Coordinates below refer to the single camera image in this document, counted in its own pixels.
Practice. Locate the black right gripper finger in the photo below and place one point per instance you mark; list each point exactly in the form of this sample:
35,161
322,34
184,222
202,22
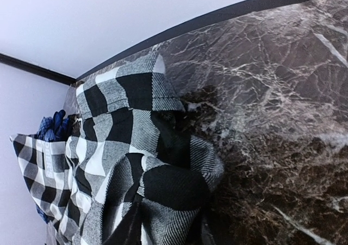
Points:
128,232

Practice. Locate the black white plaid shirt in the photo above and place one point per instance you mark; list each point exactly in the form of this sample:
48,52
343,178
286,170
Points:
127,150

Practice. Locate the folded blue checked shirt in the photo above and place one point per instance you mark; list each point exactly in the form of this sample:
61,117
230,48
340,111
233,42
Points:
55,129

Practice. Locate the black left corner post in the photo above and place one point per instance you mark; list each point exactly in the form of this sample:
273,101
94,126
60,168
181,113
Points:
37,70

